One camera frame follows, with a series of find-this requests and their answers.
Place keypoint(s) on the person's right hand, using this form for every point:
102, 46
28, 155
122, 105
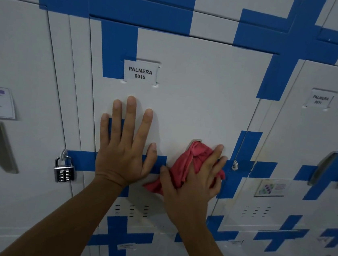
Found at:
193, 196

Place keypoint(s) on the person's left hand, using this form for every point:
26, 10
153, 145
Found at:
119, 163

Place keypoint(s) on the person's right thumb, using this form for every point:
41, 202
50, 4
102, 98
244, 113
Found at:
167, 182

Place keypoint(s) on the person's left little finger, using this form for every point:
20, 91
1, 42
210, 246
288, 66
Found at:
104, 131

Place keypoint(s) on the person's left thumb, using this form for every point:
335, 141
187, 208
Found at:
151, 157

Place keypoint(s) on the person's right middle finger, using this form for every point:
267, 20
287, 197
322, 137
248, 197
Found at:
217, 170

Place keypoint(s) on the person's left middle finger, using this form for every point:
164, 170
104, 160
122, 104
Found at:
129, 118

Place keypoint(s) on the red cleaning cloth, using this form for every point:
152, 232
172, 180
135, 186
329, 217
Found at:
187, 165

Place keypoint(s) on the person's right forearm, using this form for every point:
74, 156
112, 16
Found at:
203, 255

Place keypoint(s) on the person's left forearm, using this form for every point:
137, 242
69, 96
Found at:
66, 224

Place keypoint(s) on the metal locker hasp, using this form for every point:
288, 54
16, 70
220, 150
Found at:
235, 165

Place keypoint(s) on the white name label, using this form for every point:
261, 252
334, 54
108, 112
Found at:
140, 73
320, 100

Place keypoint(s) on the silver combination padlock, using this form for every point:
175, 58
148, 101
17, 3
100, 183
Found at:
64, 171

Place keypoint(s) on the colourful square sticker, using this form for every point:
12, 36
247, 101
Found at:
272, 188

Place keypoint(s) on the white lower locker door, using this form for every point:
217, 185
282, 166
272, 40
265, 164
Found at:
288, 255
137, 241

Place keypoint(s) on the white locker door blue stripes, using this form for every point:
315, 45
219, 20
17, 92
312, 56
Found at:
196, 99

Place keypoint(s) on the white locker door with sticker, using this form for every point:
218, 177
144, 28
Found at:
308, 130

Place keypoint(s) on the white locker door with notice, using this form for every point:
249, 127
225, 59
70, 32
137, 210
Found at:
21, 64

